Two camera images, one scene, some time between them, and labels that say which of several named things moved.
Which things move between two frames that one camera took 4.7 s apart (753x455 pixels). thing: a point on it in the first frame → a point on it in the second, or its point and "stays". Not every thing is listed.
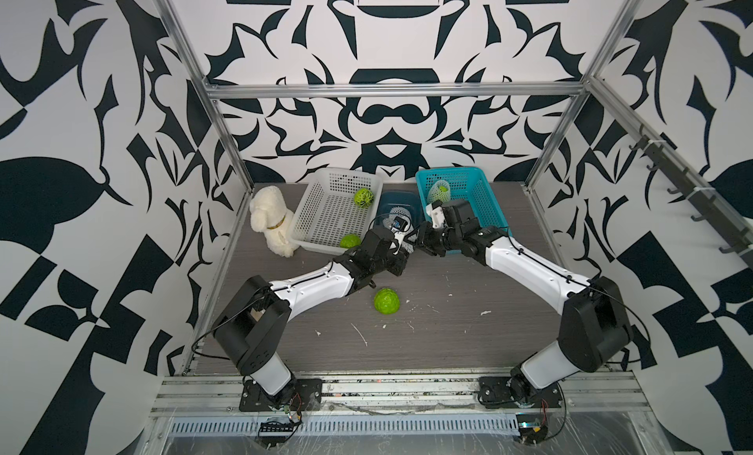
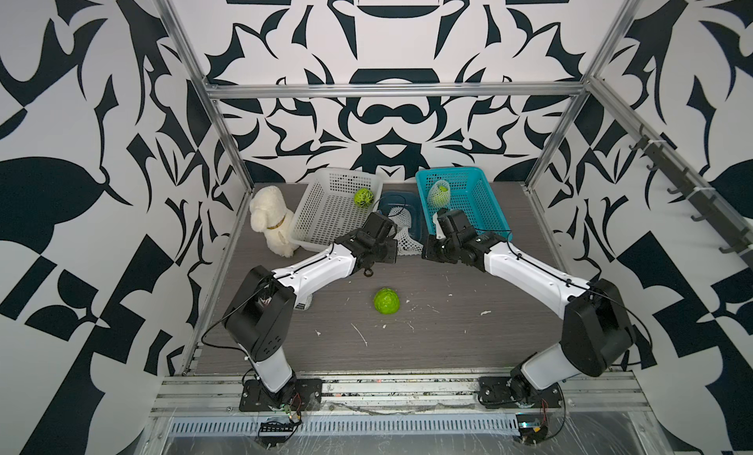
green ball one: x=439 y=190 stays
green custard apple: x=440 y=190 stays
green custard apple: x=386 y=301 stays
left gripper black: x=399 y=257 → x=390 y=254
